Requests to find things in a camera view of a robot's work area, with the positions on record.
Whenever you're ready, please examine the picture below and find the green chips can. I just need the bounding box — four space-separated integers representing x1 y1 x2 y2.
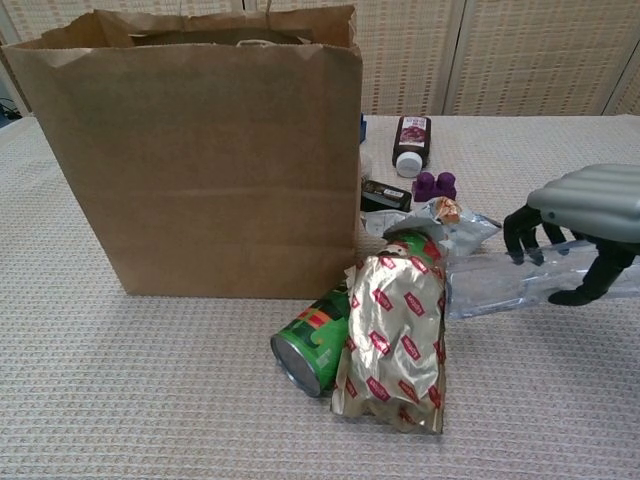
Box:
270 227 446 399

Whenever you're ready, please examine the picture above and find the white woven tablecloth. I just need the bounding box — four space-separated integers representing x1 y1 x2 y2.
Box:
0 113 640 480

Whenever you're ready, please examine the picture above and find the dark grape juice bottle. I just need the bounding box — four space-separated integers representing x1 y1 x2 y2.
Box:
391 115 432 178

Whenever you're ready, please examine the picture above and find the right black grey robot hand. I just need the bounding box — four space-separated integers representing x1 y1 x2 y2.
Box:
502 163 640 306

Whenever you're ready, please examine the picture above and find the purple building block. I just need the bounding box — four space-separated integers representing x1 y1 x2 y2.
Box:
411 170 460 204

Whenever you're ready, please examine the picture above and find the silver snack pouch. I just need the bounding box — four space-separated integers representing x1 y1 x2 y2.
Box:
362 196 504 257

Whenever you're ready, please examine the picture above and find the red silver snack packet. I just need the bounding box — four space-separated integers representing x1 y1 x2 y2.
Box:
329 254 448 436

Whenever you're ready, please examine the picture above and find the clear plastic water bottle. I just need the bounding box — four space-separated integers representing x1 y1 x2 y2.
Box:
444 239 640 321

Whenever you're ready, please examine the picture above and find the bamboo folding screen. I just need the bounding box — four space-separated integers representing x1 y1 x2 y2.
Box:
0 0 640 117

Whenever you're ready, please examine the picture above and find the small black device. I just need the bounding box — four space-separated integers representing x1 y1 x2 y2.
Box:
360 179 414 211

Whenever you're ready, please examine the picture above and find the brown paper bag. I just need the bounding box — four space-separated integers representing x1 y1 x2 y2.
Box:
2 0 364 301

